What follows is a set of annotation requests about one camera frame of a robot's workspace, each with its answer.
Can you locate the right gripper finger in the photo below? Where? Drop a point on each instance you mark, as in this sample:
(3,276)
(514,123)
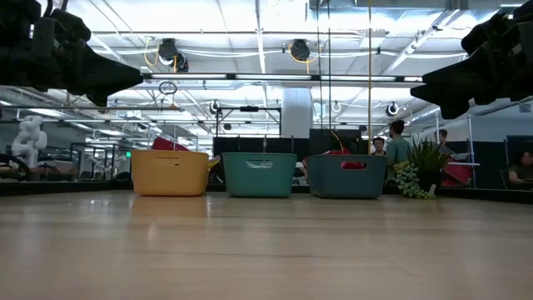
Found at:
(454,81)
(456,108)

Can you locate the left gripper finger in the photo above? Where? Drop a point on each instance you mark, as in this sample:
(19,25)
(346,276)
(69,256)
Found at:
(112,77)
(99,98)

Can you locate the clear wrapper red candy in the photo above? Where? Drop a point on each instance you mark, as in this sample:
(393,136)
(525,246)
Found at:
(259,163)

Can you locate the person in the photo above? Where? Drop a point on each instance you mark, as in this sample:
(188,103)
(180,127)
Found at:
(303,164)
(522,168)
(379,146)
(397,150)
(442,136)

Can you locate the white metal rack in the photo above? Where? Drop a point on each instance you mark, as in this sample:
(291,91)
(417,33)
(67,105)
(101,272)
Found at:
(470,137)

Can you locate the artificial succulent plant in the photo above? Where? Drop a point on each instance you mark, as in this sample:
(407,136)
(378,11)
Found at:
(426,160)

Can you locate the black partition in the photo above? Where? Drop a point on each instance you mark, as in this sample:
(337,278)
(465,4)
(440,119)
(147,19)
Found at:
(258,143)
(491,162)

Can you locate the red plastic tub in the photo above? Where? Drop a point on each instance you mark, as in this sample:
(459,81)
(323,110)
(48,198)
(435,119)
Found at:
(458,175)

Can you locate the red storage bin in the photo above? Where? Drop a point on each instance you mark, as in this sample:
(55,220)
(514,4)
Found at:
(166,144)

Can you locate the black curved chair part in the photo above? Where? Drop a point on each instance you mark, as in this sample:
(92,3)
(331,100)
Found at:
(21,161)

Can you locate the yellow plastic basket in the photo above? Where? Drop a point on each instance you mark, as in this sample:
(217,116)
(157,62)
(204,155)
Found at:
(170,175)

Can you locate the grey-blue plastic basket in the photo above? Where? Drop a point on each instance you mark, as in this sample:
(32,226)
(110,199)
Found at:
(345,183)

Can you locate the ceiling light strip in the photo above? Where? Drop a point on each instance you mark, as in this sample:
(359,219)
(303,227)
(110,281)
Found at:
(270,76)

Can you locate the white column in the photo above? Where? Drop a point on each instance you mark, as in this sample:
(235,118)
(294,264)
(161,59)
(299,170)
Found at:
(296,112)

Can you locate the teal plastic basket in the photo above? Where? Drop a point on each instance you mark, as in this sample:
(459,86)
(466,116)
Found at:
(258,179)

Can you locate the ceiling air duct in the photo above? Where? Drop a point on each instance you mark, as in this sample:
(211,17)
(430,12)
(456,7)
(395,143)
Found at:
(429,113)

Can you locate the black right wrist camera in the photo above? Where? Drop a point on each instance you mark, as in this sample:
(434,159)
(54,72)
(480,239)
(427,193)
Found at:
(483,33)

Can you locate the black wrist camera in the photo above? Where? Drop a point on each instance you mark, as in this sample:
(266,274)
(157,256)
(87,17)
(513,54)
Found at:
(62,25)
(483,33)

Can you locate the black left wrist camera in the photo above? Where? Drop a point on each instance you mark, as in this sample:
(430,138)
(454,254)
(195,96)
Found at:
(62,25)

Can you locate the black gantry frame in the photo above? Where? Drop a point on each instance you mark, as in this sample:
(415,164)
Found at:
(249,108)

